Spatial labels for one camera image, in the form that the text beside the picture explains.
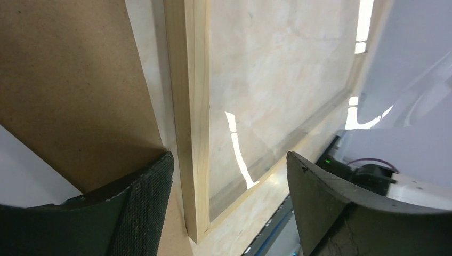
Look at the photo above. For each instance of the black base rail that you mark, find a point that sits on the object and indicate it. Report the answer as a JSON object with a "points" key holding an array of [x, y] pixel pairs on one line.
{"points": [[272, 229]]}

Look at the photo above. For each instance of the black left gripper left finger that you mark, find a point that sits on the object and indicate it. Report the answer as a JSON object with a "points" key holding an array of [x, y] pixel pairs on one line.
{"points": [[124, 217]]}

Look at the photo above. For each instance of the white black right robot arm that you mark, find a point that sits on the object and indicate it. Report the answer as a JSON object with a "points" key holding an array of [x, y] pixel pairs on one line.
{"points": [[383, 178]]}

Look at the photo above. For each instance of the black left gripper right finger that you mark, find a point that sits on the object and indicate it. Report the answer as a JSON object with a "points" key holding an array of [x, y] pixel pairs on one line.
{"points": [[371, 224]]}

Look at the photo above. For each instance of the brown cardboard backing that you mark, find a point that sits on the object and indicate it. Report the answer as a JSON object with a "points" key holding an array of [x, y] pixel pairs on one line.
{"points": [[73, 91]]}

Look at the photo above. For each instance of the light wooden picture frame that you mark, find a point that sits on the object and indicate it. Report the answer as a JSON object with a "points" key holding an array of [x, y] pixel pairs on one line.
{"points": [[188, 38]]}

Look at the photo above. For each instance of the white mat board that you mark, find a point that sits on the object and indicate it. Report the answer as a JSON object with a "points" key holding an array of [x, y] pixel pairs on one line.
{"points": [[28, 181]]}

